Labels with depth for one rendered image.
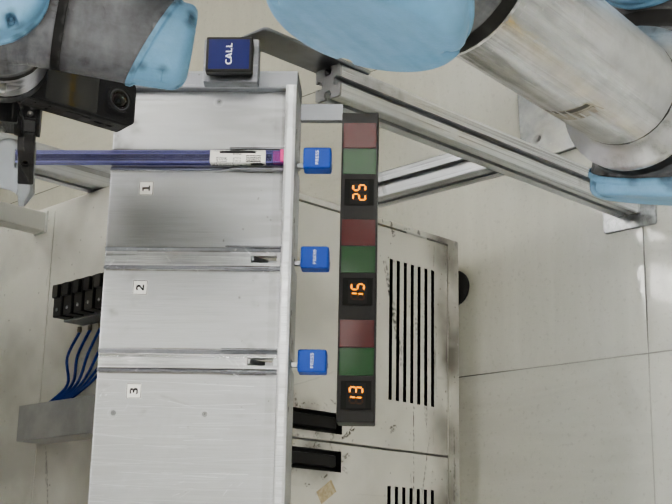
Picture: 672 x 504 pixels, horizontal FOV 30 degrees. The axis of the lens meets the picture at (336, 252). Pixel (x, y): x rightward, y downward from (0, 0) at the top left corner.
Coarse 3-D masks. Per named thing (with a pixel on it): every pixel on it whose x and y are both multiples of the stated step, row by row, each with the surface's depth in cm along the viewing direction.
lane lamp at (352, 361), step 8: (344, 352) 131; (352, 352) 131; (360, 352) 131; (368, 352) 131; (344, 360) 131; (352, 360) 131; (360, 360) 131; (368, 360) 131; (344, 368) 130; (352, 368) 130; (360, 368) 130; (368, 368) 130
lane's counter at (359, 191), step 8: (344, 184) 136; (352, 184) 136; (360, 184) 136; (368, 184) 136; (344, 192) 135; (352, 192) 135; (360, 192) 135; (368, 192) 135; (344, 200) 135; (352, 200) 135; (360, 200) 135; (368, 200) 135
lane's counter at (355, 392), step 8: (344, 384) 130; (352, 384) 130; (360, 384) 130; (368, 384) 130; (344, 392) 130; (352, 392) 130; (360, 392) 130; (368, 392) 130; (344, 400) 130; (352, 400) 130; (360, 400) 130; (368, 400) 130; (344, 408) 129; (352, 408) 129; (360, 408) 129; (368, 408) 129
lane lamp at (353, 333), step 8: (344, 320) 132; (352, 320) 132; (360, 320) 132; (368, 320) 132; (344, 328) 132; (352, 328) 132; (360, 328) 132; (368, 328) 131; (344, 336) 131; (352, 336) 131; (360, 336) 131; (368, 336) 131; (344, 344) 131; (352, 344) 131; (360, 344) 131; (368, 344) 131
